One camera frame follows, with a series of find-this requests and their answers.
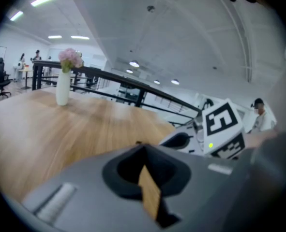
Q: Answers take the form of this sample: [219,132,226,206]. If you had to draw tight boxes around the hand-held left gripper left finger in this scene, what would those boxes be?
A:
[23,144,162,232]

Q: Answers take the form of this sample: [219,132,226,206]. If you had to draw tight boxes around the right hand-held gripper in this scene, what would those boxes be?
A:
[160,98,246,160]

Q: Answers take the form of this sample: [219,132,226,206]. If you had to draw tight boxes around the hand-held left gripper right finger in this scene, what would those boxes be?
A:
[144,144,245,232]

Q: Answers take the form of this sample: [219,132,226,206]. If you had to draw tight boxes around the person's right forearm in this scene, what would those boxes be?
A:
[244,129,279,149]

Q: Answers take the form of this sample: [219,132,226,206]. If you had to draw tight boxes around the black metal railing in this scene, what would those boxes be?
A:
[32,60,203,128]

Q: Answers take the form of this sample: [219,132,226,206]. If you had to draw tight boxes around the pink flower bunch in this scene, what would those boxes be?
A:
[58,48,84,73]

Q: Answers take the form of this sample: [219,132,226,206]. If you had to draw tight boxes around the small round yellow table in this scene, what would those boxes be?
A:
[18,68,34,90]

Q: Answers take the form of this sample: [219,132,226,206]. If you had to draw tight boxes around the black mesh office chair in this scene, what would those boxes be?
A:
[0,57,12,102]

